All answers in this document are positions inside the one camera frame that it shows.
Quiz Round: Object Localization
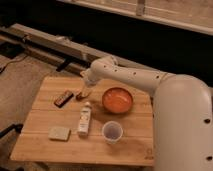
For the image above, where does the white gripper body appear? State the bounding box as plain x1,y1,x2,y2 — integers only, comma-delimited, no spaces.
80,69,97,87

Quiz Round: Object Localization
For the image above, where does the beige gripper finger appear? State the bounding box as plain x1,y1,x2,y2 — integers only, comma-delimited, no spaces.
81,86,92,96

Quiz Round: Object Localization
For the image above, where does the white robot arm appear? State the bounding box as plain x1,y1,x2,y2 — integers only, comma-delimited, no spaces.
83,56,213,171

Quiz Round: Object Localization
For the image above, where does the orange ceramic bowl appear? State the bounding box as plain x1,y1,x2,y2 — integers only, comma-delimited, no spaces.
102,87,133,114

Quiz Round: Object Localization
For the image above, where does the dark chocolate bar wrapper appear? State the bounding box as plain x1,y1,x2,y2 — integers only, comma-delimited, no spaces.
54,90,74,108

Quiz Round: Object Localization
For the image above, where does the white plastic bottle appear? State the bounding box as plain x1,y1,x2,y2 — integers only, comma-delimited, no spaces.
77,102,92,136

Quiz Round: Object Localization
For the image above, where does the wooden table board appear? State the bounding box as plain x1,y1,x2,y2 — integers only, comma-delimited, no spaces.
11,77,153,166

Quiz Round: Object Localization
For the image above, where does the beige sponge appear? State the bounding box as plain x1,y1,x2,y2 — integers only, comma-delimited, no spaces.
48,126,70,141

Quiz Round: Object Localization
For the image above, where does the black table leg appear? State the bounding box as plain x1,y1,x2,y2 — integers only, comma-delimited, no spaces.
0,124,23,138

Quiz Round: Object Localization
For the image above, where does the grey metal rail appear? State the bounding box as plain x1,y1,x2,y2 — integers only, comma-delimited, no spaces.
0,23,158,73

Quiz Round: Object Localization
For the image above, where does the black cable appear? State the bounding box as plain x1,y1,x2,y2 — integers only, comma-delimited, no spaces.
0,54,29,75

